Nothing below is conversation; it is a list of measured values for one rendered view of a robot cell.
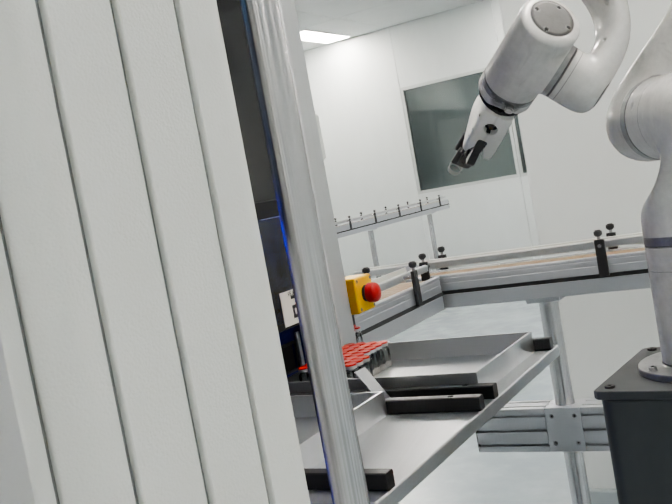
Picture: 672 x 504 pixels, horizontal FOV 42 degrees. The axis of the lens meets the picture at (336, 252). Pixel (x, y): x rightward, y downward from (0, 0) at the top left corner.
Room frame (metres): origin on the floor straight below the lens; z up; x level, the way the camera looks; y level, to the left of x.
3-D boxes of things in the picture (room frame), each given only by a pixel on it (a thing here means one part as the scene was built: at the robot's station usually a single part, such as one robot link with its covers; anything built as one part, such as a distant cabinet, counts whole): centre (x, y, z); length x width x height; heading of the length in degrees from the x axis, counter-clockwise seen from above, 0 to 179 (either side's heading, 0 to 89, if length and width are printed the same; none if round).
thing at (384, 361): (1.49, -0.01, 0.91); 0.18 x 0.02 x 0.05; 149
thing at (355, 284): (1.78, -0.01, 1.00); 0.08 x 0.07 x 0.07; 60
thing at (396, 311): (2.09, -0.04, 0.92); 0.69 x 0.16 x 0.16; 150
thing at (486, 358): (1.44, -0.09, 0.90); 0.34 x 0.26 x 0.04; 59
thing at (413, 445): (1.32, 0.04, 0.87); 0.70 x 0.48 x 0.02; 150
